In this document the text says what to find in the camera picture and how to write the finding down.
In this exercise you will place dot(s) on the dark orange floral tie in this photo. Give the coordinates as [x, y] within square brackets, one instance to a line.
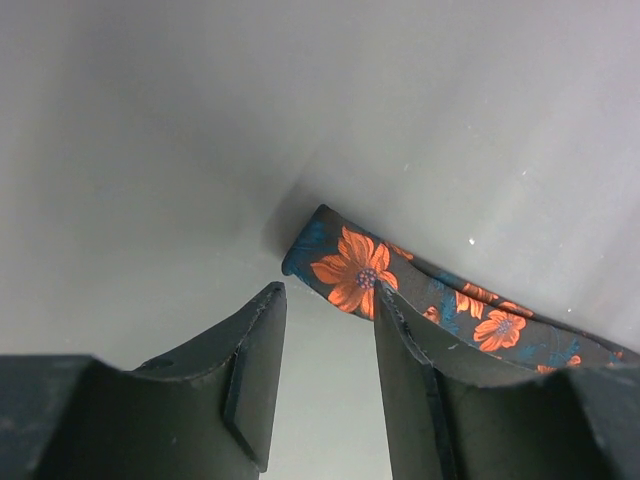
[342, 261]

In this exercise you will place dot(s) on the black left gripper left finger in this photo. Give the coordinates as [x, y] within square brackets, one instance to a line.
[203, 410]

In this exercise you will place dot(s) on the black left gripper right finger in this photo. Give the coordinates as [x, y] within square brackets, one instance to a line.
[453, 412]

